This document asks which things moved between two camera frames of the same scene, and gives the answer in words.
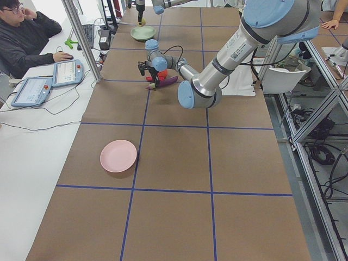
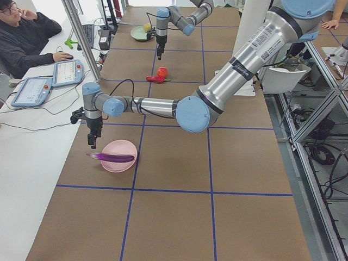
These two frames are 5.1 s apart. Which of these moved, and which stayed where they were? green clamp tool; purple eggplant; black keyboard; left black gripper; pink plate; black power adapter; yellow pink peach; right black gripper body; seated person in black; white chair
Moved: yellow pink peach; left black gripper; purple eggplant; right black gripper body
Stayed: black power adapter; seated person in black; black keyboard; pink plate; green clamp tool; white chair
